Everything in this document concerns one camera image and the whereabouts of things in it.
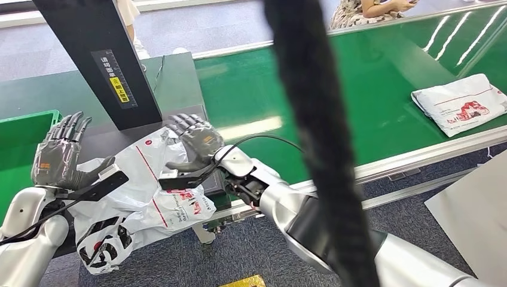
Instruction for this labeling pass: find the yellow floor marker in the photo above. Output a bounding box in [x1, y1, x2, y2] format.
[219, 275, 267, 287]

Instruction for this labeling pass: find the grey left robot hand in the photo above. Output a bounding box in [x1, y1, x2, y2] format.
[30, 111, 117, 191]

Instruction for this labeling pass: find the white red-print plastic package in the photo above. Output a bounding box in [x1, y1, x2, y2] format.
[66, 126, 217, 276]

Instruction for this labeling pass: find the yellow black column label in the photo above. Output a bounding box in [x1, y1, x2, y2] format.
[109, 77, 131, 105]

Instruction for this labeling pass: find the green belt conveyor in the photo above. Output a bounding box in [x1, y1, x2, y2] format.
[192, 0, 507, 246]

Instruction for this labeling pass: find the white flat plastic package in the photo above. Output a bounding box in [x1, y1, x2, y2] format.
[410, 73, 507, 138]

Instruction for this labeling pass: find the seated person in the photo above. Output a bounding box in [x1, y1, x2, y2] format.
[330, 0, 417, 31]

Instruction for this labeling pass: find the grey flat panel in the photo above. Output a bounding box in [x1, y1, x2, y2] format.
[424, 149, 507, 287]

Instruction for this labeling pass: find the black weighing device with column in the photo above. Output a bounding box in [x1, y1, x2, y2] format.
[32, 0, 227, 199]

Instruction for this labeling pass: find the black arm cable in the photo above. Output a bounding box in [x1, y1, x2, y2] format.
[0, 198, 80, 247]
[204, 134, 304, 180]

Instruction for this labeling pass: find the dark green table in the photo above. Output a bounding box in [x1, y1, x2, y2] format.
[0, 52, 233, 260]

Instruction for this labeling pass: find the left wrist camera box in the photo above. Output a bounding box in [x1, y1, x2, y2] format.
[57, 163, 130, 202]

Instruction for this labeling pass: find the green plastic basket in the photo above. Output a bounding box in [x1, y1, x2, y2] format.
[0, 109, 63, 225]

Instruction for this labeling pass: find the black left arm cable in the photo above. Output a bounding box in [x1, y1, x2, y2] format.
[0, 198, 80, 247]

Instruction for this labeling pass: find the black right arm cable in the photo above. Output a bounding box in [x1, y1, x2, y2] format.
[204, 134, 304, 180]

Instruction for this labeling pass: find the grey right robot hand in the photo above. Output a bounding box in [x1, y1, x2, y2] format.
[164, 114, 225, 173]

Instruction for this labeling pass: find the black fuzzy cable sleeve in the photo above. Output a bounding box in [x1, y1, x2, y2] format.
[262, 0, 382, 287]

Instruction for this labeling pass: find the standing person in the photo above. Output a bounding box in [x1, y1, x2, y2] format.
[115, 0, 190, 61]

